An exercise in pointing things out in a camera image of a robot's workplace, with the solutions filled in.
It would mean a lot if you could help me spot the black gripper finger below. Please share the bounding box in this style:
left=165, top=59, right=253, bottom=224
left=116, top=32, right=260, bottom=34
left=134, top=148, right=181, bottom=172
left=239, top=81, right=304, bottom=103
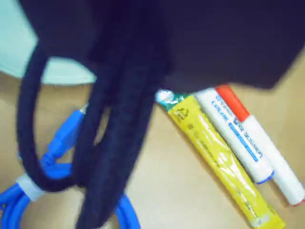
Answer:
left=19, top=0, right=134, bottom=70
left=133, top=0, right=305, bottom=94

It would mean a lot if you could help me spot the light green plate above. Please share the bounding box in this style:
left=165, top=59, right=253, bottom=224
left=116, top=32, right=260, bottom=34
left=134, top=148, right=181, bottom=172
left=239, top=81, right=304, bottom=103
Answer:
left=0, top=0, right=97, bottom=85

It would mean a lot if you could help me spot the black charging cable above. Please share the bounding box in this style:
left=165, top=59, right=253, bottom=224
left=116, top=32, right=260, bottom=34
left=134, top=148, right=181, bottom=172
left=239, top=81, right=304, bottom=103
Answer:
left=16, top=45, right=172, bottom=229

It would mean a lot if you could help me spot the white marker blue cap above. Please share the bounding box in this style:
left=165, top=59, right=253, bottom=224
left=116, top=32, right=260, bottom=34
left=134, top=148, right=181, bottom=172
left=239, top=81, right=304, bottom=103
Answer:
left=194, top=87, right=275, bottom=185

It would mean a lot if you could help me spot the yellow sachet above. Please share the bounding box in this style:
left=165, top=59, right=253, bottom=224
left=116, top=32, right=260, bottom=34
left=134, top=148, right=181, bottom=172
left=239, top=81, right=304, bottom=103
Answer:
left=154, top=89, right=285, bottom=229

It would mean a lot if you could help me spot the white marker red cap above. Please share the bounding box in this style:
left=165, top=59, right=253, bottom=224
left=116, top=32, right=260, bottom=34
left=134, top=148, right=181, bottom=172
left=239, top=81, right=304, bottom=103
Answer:
left=215, top=84, right=305, bottom=207

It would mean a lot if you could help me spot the blue coiled charging cable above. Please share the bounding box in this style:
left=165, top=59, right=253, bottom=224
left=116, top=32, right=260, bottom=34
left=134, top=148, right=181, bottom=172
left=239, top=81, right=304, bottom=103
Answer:
left=0, top=102, right=141, bottom=229

